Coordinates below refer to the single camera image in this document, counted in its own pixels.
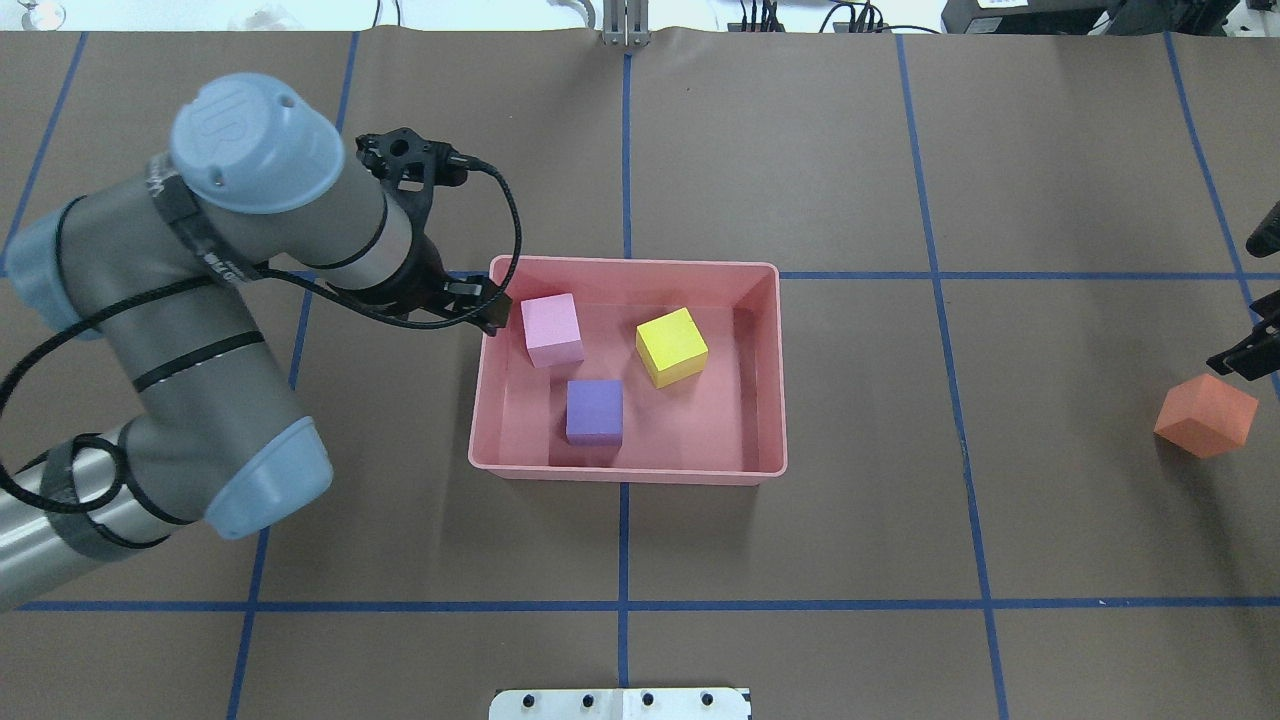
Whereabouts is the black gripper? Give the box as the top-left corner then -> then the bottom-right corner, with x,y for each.
330,234 -> 512,337

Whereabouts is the orange foam block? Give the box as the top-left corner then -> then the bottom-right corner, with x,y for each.
1153,374 -> 1260,459

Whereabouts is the pink foam block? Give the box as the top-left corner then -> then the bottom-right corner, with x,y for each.
520,293 -> 586,369

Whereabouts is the purple foam block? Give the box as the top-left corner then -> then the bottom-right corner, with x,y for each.
564,380 -> 625,447

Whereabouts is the yellow foam block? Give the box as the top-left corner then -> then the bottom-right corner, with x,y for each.
635,307 -> 709,389

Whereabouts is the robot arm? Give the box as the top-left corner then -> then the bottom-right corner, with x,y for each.
3,73 -> 515,611

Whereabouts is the pink plastic bin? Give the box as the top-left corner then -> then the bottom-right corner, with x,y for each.
468,255 -> 788,486

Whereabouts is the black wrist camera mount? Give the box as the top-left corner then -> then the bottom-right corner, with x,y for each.
355,128 -> 471,231

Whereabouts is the aluminium frame post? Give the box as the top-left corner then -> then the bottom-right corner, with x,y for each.
593,0 -> 652,49

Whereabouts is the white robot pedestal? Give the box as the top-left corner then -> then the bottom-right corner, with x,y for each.
488,687 -> 753,719

